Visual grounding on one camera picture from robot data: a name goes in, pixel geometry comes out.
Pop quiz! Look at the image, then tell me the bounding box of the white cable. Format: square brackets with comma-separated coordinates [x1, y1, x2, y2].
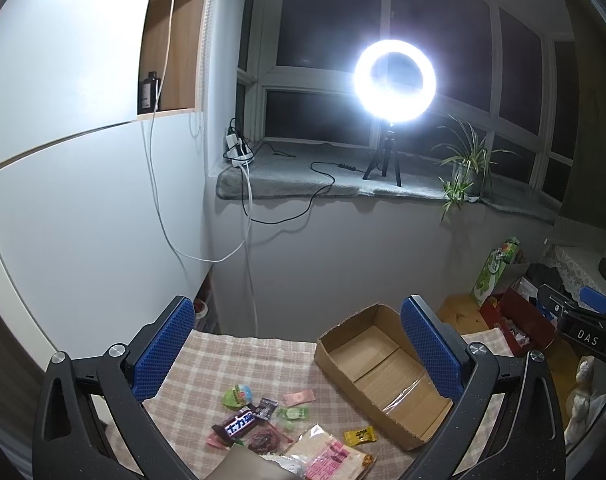
[141, 0, 261, 338]

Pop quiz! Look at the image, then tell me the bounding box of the grey paper bag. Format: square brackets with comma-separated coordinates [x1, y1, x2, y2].
[205, 445, 297, 480]

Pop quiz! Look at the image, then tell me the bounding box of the red dried fruit packet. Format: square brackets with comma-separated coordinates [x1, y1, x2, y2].
[241, 422, 292, 455]

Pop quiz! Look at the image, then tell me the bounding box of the brown cardboard box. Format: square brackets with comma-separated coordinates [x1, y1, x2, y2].
[314, 304, 452, 451]

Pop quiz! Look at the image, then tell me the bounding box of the wooden side cabinet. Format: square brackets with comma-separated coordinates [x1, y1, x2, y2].
[437, 294, 492, 335]

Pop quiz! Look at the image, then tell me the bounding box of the red gift box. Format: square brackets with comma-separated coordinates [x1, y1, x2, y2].
[480, 278, 556, 356]

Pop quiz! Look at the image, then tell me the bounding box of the green printed carton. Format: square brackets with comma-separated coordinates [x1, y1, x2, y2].
[471, 237, 521, 307]

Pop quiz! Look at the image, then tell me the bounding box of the plaid checkered tablecloth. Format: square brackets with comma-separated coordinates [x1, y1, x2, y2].
[144, 332, 503, 479]

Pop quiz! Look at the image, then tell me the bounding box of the dark bottle on shelf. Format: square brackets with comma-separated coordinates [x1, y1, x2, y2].
[138, 70, 161, 114]

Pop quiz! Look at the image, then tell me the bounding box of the green candy packet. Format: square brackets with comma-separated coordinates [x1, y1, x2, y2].
[275, 405, 309, 432]

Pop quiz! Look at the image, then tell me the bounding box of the yellow candy packet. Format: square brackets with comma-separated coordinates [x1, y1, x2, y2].
[343, 426, 378, 446]

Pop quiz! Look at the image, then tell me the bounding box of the wooden wall shelf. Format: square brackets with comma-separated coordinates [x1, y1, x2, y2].
[140, 0, 205, 112]

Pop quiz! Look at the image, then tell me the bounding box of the white lace cloth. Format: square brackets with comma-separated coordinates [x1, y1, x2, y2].
[542, 245, 606, 300]

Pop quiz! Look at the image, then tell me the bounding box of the packaged sliced bread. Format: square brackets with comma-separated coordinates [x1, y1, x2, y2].
[262, 425, 377, 480]

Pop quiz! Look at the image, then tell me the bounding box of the black cable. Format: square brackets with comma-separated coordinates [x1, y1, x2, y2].
[227, 117, 364, 226]

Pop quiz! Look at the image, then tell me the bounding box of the small black candy packet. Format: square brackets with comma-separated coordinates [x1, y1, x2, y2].
[254, 396, 278, 422]

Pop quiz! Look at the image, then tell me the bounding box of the bright ring light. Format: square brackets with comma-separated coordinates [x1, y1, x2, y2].
[352, 39, 437, 125]

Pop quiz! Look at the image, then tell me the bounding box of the black tripod stand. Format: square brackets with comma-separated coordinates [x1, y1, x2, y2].
[363, 122, 403, 188]

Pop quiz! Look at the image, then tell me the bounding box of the Snickers chocolate bar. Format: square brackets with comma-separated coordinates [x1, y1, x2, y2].
[212, 404, 259, 445]

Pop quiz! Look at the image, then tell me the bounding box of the white power strip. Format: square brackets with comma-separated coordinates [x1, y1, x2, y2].
[224, 129, 254, 167]

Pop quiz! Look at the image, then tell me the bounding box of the green round jelly cup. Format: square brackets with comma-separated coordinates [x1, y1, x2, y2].
[222, 384, 253, 410]

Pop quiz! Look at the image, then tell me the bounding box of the window frame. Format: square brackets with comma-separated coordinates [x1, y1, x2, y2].
[237, 0, 578, 202]

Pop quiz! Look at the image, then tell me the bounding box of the small pink candy wrapper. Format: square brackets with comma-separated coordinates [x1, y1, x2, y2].
[205, 432, 245, 450]

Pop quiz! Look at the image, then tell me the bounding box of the potted spider plant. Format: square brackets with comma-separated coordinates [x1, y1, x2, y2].
[433, 114, 519, 221]

